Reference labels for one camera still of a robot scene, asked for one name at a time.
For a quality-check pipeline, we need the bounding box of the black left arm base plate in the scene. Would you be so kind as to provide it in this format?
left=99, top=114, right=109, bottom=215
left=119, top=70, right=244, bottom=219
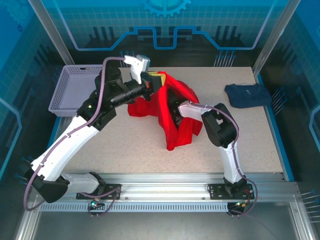
left=76, top=183, right=123, bottom=200

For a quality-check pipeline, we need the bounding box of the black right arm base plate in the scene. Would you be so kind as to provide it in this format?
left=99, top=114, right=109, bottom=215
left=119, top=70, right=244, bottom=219
left=208, top=183, right=256, bottom=200

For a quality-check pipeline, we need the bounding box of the power connector with green light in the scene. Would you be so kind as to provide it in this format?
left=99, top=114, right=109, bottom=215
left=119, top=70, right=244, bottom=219
left=233, top=199, right=251, bottom=210
left=88, top=198, right=105, bottom=210

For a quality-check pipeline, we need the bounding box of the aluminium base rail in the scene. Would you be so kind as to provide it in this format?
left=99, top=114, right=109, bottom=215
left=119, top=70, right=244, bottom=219
left=32, top=172, right=301, bottom=201

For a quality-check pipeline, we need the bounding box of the blue table edge strip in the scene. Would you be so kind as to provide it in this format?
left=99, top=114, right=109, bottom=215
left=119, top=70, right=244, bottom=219
left=36, top=79, right=74, bottom=183
left=254, top=72, right=296, bottom=183

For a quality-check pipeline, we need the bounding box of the red t-shirt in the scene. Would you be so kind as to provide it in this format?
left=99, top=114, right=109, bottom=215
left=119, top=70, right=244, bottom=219
left=127, top=71, right=203, bottom=152

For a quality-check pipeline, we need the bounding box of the aluminium frame post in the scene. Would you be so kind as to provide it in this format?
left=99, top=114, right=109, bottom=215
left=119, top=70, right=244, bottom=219
left=252, top=0, right=301, bottom=76
left=27, top=0, right=76, bottom=66

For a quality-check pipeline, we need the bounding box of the folded navy t-shirt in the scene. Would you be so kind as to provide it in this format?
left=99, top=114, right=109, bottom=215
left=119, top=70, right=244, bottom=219
left=224, top=83, right=273, bottom=109

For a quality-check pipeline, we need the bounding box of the slotted grey cable duct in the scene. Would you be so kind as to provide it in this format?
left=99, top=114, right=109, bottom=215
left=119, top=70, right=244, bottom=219
left=39, top=202, right=230, bottom=213

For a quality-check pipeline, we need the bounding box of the lavender plastic basket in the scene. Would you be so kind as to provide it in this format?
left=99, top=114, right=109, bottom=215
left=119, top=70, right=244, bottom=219
left=48, top=64, right=106, bottom=118

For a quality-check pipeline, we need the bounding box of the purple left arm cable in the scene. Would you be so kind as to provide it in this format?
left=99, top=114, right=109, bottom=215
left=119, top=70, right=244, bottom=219
left=23, top=56, right=127, bottom=218

